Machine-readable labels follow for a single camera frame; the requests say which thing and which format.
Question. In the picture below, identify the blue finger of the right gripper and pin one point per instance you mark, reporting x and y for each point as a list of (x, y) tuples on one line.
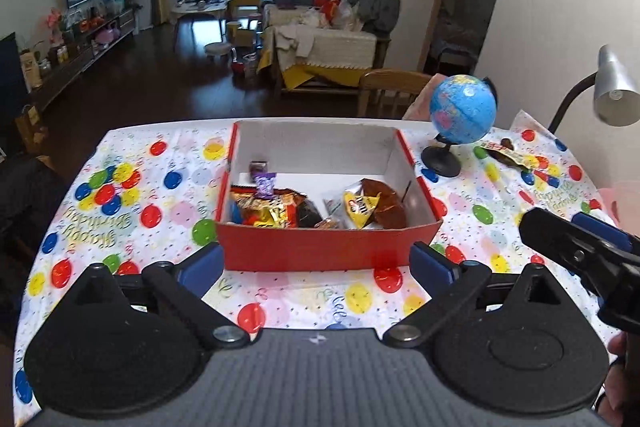
[(617, 237)]

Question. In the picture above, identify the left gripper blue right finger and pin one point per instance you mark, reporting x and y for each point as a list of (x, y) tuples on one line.
[(433, 271)]

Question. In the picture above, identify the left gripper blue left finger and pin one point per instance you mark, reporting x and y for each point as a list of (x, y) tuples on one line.
[(200, 271)]

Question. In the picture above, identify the brown foil snack bag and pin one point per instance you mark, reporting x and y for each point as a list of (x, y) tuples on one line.
[(389, 213)]

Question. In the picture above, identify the yellow triangular candy bag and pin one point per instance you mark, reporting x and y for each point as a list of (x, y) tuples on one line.
[(359, 206)]

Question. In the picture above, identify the red chip bag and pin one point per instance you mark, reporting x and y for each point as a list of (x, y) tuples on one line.
[(277, 213)]

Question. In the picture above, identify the purple candy packet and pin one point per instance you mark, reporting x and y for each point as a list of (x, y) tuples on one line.
[(264, 185)]

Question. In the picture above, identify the black snack packet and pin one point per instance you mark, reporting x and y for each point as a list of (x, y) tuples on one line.
[(307, 214)]

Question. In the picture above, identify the blue cookie packet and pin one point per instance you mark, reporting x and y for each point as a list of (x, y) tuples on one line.
[(235, 213)]

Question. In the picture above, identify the small beige candy wrapper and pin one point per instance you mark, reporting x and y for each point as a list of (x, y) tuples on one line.
[(330, 223)]

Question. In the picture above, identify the silver white snack packet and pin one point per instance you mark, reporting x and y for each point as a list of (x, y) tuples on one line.
[(335, 207)]

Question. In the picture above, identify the person's right hand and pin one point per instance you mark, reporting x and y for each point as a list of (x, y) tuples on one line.
[(610, 405)]

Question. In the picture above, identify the balloon print tablecloth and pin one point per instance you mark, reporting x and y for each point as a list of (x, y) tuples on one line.
[(148, 193)]

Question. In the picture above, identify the opened snack wrapper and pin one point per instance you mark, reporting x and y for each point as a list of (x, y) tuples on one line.
[(505, 155)]

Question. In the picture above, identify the silver desk lamp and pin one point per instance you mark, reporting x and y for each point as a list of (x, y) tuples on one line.
[(615, 94)]

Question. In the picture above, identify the red cardboard box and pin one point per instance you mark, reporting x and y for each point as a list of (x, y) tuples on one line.
[(320, 159)]

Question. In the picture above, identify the pink cloth on chair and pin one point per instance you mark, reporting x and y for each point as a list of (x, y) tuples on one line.
[(419, 110)]

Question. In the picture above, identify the blue desk globe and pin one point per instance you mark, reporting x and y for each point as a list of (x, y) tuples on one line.
[(462, 109)]

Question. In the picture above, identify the wooden chair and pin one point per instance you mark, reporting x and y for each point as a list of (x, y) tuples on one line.
[(388, 93)]

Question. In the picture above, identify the small round stool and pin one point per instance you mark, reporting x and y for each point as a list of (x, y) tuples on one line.
[(220, 49)]

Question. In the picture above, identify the tv cabinet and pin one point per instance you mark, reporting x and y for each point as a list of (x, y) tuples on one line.
[(93, 45)]

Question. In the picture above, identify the sofa with cream cover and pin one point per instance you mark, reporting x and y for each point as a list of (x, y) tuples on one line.
[(299, 46)]

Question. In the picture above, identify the coffee table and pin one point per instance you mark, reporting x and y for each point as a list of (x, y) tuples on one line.
[(199, 11)]

